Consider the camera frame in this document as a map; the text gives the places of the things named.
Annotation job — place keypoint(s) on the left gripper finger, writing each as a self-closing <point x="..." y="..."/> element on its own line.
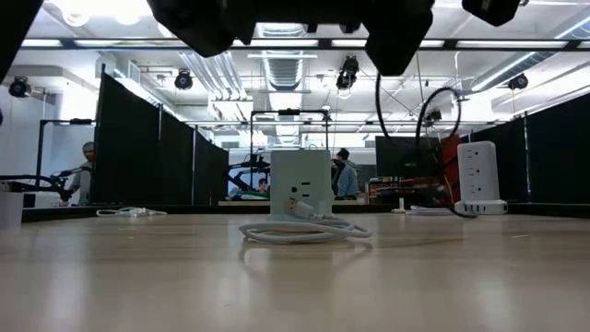
<point x="398" y="55"/>
<point x="398" y="18"/>

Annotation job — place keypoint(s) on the white tower power strip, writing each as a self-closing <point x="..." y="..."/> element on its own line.
<point x="479" y="170"/>

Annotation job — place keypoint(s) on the mint green cube power strip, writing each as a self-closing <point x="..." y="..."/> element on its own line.
<point x="299" y="170"/>

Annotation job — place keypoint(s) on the black background robot arm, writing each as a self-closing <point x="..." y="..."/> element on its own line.
<point x="46" y="182"/>
<point x="251" y="164"/>

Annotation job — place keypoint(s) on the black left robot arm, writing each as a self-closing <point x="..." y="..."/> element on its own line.
<point x="193" y="23"/>

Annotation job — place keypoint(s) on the linear ceiling light strip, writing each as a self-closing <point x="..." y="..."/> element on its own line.
<point x="507" y="43"/>

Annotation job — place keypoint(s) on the black ceiling spotlight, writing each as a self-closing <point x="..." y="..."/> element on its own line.
<point x="346" y="76"/>
<point x="183" y="80"/>
<point x="518" y="82"/>
<point x="19" y="87"/>

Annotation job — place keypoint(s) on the black computer monitor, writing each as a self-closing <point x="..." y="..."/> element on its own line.
<point x="405" y="157"/>

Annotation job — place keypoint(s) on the red storage rack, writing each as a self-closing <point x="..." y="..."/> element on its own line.
<point x="451" y="157"/>

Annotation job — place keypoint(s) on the cluttered background workbench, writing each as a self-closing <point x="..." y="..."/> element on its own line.
<point x="401" y="189"/>

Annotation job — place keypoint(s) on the white equipment box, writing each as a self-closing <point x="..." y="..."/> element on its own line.
<point x="41" y="199"/>

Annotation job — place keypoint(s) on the white plastic cup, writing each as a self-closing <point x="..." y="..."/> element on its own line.
<point x="10" y="209"/>

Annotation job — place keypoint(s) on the silver ceiling air duct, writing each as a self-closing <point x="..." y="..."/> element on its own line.
<point x="284" y="74"/>

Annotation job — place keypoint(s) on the black background rig frame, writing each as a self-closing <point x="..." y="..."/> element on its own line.
<point x="69" y="122"/>
<point x="289" y="111"/>

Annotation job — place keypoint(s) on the black partition wall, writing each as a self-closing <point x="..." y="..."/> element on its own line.
<point x="129" y="152"/>
<point x="553" y="157"/>

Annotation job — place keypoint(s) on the black aluminium table frame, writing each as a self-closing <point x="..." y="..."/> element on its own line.
<point x="207" y="209"/>

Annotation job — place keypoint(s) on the black gantry post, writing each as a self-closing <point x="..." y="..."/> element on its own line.
<point x="11" y="23"/>

